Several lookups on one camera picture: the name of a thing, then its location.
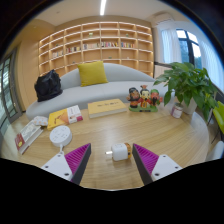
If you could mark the white radiator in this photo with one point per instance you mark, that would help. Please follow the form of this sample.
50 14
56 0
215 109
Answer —
159 70

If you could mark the colourful figurine group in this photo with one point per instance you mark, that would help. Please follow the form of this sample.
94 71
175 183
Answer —
144 98

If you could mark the grey framed glass door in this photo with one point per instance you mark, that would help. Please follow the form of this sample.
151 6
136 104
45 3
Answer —
8 90

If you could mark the small white jar red label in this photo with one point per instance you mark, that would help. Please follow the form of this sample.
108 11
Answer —
176 111

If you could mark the yellow book with orange print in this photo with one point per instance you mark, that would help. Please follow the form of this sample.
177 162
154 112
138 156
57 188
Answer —
57 119

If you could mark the white charger with orange band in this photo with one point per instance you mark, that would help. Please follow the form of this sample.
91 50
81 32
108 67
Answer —
119 151

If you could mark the black bag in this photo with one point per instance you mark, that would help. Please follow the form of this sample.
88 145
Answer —
48 86

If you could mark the yellow cushion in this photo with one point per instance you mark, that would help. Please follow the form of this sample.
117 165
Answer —
92 73

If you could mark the white chair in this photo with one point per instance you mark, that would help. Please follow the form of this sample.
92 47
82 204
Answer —
216 151

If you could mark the light grey sofa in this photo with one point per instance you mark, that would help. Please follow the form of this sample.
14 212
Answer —
83 95

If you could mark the white and pink book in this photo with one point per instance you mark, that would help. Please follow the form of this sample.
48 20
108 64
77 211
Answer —
75 114

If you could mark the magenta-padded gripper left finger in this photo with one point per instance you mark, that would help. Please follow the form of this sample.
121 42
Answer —
58 165

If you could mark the thick plain yellow book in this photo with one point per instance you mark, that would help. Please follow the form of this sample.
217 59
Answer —
106 107

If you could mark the small patterned pouch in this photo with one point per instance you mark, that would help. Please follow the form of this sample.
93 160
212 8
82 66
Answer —
40 121

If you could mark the dark framed window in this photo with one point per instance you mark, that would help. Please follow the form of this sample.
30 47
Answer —
188 48

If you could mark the yellow-green chair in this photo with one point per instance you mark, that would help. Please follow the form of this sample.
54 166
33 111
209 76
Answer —
219 115

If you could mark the white wall air conditioner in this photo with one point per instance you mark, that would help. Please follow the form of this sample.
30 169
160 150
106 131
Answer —
164 18

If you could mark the wooden wall shelf unit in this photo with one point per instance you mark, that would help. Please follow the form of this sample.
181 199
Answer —
93 53

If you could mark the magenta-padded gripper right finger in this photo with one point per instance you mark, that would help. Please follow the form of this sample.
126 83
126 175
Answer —
160 166

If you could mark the green potted plant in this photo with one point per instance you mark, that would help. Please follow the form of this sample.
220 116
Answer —
190 83

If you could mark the long ceiling light strip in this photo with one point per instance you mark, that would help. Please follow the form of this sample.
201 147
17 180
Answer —
103 6

